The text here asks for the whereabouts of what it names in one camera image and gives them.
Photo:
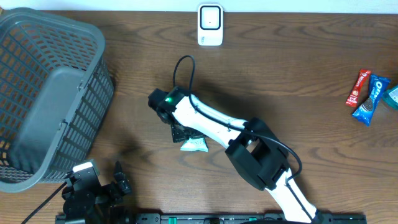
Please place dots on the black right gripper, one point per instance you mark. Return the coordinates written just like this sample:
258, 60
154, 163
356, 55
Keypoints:
178, 135

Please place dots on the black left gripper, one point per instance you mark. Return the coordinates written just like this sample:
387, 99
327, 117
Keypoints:
111, 190

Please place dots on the mint green wipes pack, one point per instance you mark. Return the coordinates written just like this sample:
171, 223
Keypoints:
198, 144

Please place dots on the red Nescafe stick sachet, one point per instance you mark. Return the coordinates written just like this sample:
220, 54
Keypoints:
353, 97

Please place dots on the blue Oreo cookie pack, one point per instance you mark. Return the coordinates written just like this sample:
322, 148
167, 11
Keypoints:
377, 86

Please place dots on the teal sanitizer bottle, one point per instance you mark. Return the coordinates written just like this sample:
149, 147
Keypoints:
390, 97

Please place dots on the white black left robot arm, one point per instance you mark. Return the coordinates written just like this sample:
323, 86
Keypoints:
87, 201

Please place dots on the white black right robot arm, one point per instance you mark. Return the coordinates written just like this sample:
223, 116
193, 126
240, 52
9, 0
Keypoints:
252, 148

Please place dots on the grey plastic mesh basket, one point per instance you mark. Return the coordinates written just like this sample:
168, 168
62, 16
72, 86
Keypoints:
55, 92

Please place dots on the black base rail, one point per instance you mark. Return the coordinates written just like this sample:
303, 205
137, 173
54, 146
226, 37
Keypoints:
155, 218

